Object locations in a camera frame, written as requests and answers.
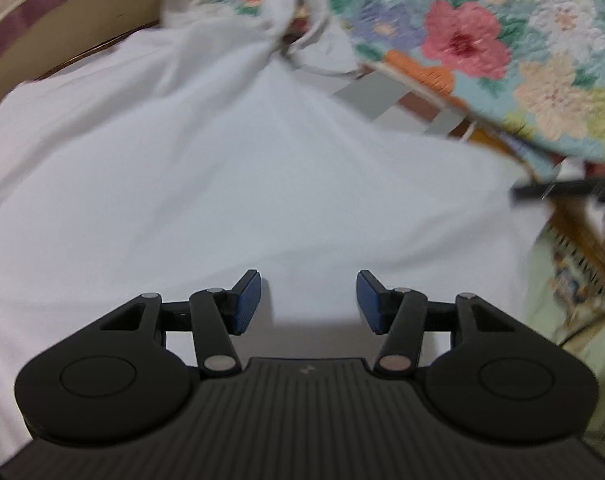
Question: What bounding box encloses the white hoodie sweatshirt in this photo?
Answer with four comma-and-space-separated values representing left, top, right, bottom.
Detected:
0, 0, 549, 463

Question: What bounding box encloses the floral patterned quilt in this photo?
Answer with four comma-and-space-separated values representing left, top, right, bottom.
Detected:
182, 0, 605, 181

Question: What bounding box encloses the patterned play mat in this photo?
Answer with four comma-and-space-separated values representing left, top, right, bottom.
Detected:
333, 66, 534, 177

